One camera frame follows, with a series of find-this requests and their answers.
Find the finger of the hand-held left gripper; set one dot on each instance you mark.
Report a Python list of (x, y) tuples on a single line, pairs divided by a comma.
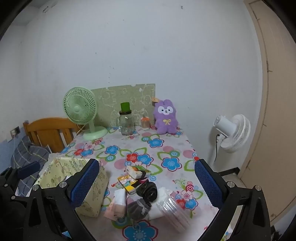
[(29, 168)]

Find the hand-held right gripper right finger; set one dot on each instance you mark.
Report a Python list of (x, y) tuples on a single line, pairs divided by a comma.
[(208, 183)]

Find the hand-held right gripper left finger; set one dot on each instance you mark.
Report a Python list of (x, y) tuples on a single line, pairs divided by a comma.
[(86, 183)]

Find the yellow fabric storage box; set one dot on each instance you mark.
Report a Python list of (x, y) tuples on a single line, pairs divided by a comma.
[(57, 169)]

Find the white tissue packet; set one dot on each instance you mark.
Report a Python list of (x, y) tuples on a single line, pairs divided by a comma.
[(120, 198)]

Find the pink packet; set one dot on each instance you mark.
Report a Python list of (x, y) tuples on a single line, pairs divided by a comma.
[(113, 212)]

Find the yellow cartoon tissue pack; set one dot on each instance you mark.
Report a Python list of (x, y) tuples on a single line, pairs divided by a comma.
[(126, 183)]

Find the clear plastic pack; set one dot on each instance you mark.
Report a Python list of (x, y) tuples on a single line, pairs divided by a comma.
[(173, 213)]

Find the white towel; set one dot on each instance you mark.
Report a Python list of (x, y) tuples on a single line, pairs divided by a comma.
[(161, 192)]

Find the green tissue pack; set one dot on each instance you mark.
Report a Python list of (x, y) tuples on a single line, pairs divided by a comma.
[(135, 172)]

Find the grey socks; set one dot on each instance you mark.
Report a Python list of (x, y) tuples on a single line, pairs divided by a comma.
[(138, 207)]

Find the black socks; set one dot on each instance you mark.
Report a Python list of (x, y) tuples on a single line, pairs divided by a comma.
[(148, 191)]

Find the grey plaid pillow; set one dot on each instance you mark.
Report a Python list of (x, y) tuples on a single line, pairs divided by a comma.
[(30, 150)]

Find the wooden bed headboard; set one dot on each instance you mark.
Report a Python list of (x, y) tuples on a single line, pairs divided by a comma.
[(50, 125)]

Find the floral tablecloth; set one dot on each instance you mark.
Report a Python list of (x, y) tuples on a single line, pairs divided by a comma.
[(161, 148)]

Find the white standing fan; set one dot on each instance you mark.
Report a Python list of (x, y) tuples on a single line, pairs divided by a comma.
[(238, 132)]

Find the glass jar mug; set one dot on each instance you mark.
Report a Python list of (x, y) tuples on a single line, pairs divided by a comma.
[(126, 125)]

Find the green desk fan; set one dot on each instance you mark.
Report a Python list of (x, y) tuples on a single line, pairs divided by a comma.
[(78, 107)]

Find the purple plush bunny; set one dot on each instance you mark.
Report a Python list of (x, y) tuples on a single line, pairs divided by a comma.
[(165, 111)]

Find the small jar with orange lid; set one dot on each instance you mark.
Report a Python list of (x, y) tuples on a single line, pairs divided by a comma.
[(145, 122)]

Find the green plastic cup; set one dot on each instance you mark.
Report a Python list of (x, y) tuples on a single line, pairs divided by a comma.
[(125, 106)]

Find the green patterned board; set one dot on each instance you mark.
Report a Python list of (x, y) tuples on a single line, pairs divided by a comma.
[(129, 92)]

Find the beige door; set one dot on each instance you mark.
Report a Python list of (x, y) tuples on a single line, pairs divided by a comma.
[(282, 115)]

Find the black table frame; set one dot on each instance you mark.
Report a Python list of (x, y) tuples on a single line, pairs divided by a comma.
[(229, 172)]

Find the wall socket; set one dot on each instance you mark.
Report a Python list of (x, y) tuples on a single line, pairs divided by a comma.
[(15, 130)]

